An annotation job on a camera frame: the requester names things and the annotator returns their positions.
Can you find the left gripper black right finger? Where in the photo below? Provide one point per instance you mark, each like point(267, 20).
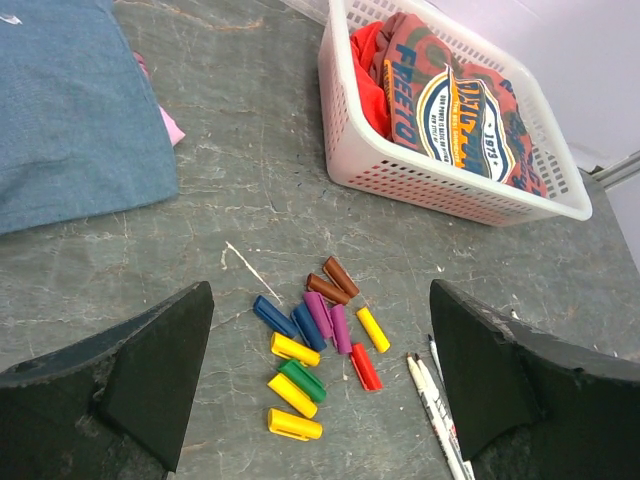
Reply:
point(529, 405)

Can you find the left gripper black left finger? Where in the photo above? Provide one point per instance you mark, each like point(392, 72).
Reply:
point(115, 405)

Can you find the yellow pen cap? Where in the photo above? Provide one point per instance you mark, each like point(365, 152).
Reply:
point(293, 395)
point(288, 348)
point(373, 329)
point(292, 426)

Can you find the red pen cap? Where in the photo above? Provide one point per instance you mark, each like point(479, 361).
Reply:
point(364, 368)

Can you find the blue pen cap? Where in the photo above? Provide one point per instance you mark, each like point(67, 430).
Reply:
point(274, 318)
point(309, 331)

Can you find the green pen cap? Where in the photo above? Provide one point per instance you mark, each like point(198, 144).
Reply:
point(303, 378)

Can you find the purple pen cap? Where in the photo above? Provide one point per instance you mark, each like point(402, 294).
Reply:
point(340, 331)

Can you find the magenta pen cap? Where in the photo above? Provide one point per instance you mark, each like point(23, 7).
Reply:
point(320, 314)

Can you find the brown pen cap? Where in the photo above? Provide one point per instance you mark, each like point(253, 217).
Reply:
point(330, 292)
point(339, 277)

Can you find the purple cap marker pen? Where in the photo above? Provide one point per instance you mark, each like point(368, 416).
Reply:
point(435, 357)

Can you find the blue folded cloth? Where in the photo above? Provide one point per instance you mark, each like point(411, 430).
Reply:
point(81, 129)

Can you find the pink folded cloth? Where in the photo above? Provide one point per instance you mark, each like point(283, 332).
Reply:
point(175, 133)

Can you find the white plastic basket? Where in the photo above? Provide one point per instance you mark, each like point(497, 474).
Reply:
point(358, 157)

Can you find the orange printed t-shirt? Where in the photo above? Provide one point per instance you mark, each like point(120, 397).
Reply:
point(416, 94)

